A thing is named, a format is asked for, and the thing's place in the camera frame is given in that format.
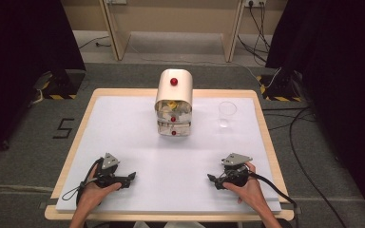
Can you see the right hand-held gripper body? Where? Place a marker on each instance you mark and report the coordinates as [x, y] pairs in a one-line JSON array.
[[236, 175]]

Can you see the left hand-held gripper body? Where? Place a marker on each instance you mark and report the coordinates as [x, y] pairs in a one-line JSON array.
[[106, 175]]

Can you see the person's right hand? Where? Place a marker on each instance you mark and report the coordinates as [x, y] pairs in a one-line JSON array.
[[252, 191]]

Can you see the person's left hand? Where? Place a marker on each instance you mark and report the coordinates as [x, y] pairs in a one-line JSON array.
[[92, 196]]

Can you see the white table mat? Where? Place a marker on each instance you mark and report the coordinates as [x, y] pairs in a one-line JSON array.
[[171, 158]]

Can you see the light wooden table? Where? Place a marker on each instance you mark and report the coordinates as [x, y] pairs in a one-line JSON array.
[[269, 133]]

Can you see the person's white clothing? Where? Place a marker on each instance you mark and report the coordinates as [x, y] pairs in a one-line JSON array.
[[168, 224]]

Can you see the clear plastic cup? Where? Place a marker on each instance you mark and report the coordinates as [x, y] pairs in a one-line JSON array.
[[227, 114]]

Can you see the cream drawer cabinet red knobs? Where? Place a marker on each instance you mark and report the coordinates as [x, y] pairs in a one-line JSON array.
[[174, 91]]

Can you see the black stand base striped tape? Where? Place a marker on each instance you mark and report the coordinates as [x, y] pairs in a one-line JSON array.
[[61, 84], [280, 87]]

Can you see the black curtain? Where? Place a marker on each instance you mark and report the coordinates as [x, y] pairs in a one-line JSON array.
[[336, 63], [19, 47]]

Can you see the beige wooden desk frame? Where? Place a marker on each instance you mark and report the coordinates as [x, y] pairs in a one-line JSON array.
[[120, 38]]

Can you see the white wall socket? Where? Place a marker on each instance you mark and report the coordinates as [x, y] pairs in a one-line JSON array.
[[116, 1], [255, 2]]

